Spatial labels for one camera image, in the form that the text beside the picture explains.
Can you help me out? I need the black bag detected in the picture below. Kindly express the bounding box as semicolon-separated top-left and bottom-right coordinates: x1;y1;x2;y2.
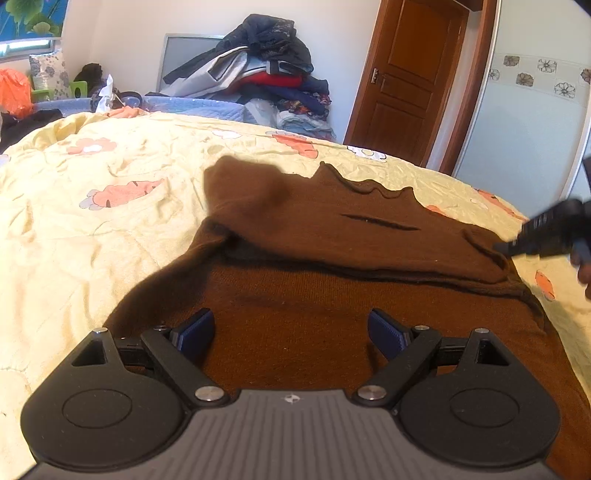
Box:
75;63;105;97

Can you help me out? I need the yellow cartoon print bedsheet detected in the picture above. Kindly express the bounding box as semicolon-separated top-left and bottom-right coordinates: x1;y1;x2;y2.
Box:
0;110;591;480

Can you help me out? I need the pile of mixed clothes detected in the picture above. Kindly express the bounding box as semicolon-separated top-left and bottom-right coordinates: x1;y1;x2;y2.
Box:
157;14;335;141

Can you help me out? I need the floral pillow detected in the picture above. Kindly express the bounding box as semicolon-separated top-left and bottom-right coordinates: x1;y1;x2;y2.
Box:
29;49;71;100

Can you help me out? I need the lotus flower wall poster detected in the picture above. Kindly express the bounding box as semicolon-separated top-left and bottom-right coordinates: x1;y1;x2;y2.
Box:
0;0;68;42

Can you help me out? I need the person right hand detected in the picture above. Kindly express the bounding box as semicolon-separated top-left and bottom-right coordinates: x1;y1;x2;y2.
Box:
570;253;591;300

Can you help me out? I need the black garment on bed edge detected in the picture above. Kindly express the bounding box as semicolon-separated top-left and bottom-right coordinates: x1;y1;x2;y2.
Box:
0;109;63;154

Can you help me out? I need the blue quilted blanket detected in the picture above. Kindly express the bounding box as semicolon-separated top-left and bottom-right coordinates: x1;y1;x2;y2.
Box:
34;96;256;124

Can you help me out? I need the brown knit sweater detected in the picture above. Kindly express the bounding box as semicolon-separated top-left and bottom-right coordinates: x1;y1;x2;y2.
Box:
106;156;590;479

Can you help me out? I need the green plastic stool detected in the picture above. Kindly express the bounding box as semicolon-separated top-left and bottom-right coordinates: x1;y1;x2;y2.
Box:
31;81;88;103

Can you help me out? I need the orange plastic bag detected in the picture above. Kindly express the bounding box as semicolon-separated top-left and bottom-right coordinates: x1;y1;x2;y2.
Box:
0;69;33;118

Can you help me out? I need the grey framed board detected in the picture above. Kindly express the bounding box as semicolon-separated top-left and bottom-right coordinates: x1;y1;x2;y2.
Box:
155;33;222;92

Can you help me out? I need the brown wooden door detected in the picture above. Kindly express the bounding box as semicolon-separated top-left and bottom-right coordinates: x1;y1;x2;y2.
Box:
345;0;469;167

